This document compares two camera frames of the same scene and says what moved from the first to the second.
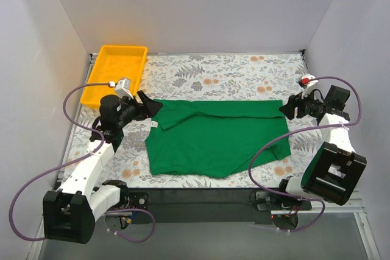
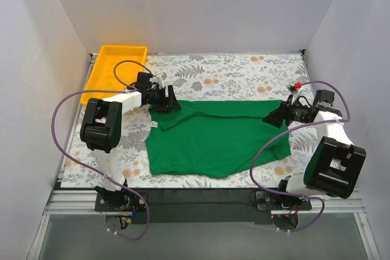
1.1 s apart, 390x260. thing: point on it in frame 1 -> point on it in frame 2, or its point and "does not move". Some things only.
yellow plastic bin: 111,64 does not move
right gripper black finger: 289,109 -> 276,117
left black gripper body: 141,109 -> 167,98
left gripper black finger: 150,107 -> 171,101
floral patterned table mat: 259,77 does not move
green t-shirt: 216,138 does not move
